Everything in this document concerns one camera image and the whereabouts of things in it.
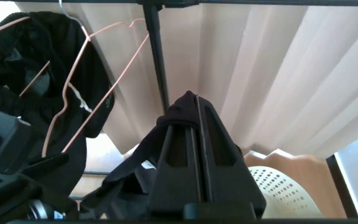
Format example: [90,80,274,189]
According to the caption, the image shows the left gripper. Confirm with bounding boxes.
[0,152,79,220]

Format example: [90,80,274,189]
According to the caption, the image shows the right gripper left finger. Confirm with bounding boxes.
[147,124,203,218]

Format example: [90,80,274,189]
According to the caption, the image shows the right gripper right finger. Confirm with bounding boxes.
[195,95,267,218]

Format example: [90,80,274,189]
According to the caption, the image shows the black garment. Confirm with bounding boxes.
[79,90,245,220]

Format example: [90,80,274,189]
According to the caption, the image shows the black shorts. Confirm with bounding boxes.
[0,11,115,197]

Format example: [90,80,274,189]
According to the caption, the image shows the white laundry basket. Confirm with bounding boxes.
[247,166,324,218]

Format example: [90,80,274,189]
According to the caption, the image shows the black clothes rack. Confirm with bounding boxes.
[0,0,358,114]

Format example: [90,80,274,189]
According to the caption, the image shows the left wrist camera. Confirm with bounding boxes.
[0,108,32,175]

